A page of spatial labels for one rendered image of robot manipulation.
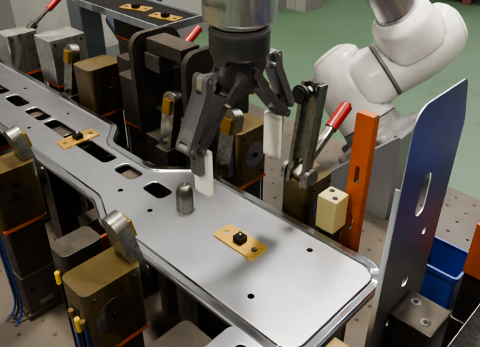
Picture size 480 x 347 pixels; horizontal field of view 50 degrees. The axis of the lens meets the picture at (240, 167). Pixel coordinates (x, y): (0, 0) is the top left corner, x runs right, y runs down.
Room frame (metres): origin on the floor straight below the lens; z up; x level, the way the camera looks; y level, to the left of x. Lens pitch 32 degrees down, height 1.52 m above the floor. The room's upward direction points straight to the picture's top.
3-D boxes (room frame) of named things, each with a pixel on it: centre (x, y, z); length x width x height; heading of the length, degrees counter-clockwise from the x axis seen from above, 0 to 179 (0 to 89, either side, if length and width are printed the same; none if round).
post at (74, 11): (1.52, 0.45, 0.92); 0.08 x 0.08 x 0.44; 46
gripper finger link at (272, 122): (0.66, -0.05, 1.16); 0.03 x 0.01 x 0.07; 46
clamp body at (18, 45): (1.47, 0.63, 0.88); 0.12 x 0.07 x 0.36; 136
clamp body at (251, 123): (0.88, -0.02, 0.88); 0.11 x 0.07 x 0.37; 136
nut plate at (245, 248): (0.61, 0.00, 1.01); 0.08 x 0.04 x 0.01; 45
